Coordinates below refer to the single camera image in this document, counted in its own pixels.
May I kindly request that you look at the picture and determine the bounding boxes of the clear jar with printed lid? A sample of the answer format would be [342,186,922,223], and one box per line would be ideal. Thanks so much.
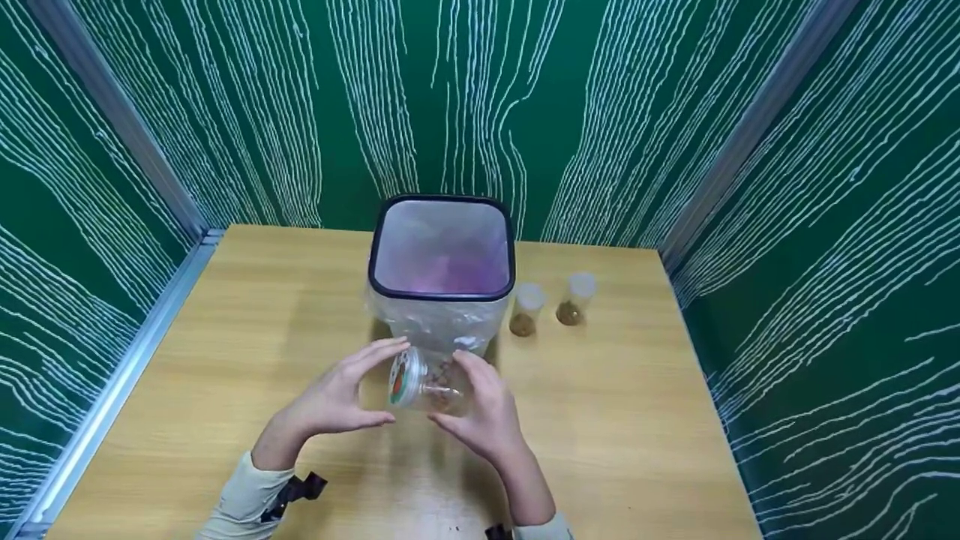
[388,346,470,416]

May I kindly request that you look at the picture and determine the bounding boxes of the person's left hand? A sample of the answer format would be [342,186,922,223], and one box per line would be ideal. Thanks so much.
[283,337,411,439]

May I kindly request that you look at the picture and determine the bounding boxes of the person's right hand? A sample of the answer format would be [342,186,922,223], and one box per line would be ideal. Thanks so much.
[428,349,527,463]

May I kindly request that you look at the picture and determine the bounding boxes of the person's right forearm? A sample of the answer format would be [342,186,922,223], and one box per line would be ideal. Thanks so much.
[498,442,574,540]

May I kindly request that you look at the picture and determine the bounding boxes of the clear vial with brown contents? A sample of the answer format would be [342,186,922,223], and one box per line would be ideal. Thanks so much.
[509,283,546,338]
[556,271,598,326]

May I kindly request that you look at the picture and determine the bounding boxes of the black-rimmed bin with clear bag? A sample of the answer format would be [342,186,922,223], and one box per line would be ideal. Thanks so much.
[364,194,517,364]

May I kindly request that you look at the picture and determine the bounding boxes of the person's left forearm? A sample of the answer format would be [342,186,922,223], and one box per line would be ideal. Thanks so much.
[196,416,325,540]

